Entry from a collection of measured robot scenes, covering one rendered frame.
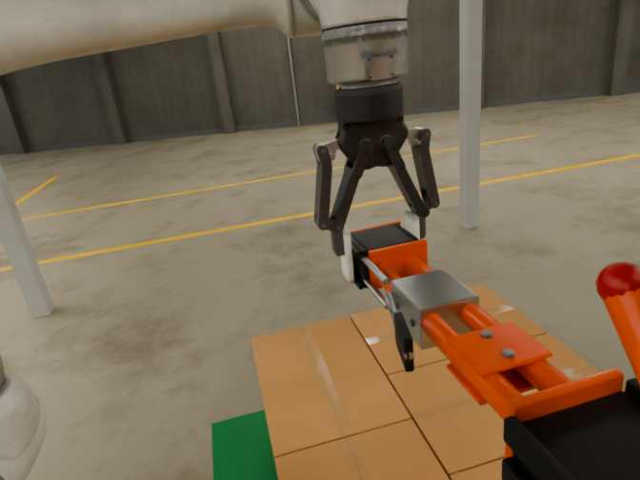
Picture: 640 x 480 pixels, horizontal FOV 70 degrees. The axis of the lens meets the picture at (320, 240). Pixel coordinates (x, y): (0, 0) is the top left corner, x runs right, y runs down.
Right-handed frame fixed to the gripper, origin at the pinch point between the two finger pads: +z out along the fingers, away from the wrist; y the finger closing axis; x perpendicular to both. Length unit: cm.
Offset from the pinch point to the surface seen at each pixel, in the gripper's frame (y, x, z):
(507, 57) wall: 668, 933, 24
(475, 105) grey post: 187, 282, 24
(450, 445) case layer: 27, 32, 73
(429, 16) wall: 508, 996, -83
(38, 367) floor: -143, 213, 127
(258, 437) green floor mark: -23, 110, 127
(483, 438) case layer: 35, 31, 73
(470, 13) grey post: 183, 282, -41
